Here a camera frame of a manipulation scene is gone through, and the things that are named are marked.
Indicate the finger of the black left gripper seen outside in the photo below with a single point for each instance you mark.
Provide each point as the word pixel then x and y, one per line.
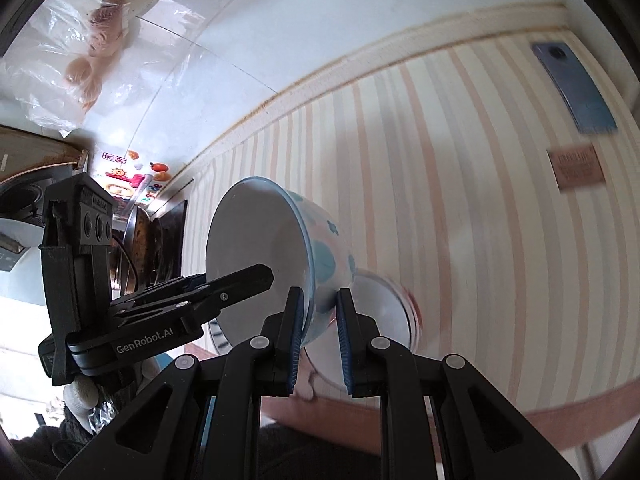
pixel 211 297

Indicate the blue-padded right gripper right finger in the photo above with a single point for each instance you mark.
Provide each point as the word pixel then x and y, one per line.
pixel 363 365

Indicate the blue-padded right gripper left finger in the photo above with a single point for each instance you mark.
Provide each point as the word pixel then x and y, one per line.
pixel 279 366

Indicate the white plate pink flowers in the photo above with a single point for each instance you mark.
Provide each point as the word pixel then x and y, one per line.
pixel 397 317

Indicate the white bowl blue dots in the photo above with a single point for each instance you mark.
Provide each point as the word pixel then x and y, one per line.
pixel 257 221

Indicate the white gloved left hand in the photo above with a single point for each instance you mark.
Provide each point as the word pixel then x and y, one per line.
pixel 95 405

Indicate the black gas stove top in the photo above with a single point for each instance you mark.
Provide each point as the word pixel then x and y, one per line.
pixel 165 240

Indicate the black wok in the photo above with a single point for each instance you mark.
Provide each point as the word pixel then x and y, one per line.
pixel 136 256

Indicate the striped beige counter mat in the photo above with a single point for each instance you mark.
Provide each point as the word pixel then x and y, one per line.
pixel 437 170

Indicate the left clear plastic bag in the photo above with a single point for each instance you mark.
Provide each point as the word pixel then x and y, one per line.
pixel 57 65

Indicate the small brown card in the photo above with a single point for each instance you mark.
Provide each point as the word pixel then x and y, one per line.
pixel 576 166

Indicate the blue smartphone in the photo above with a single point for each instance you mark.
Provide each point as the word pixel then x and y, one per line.
pixel 582 97

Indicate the colourful wall stickers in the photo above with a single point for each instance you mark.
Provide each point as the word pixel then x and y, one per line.
pixel 130 177

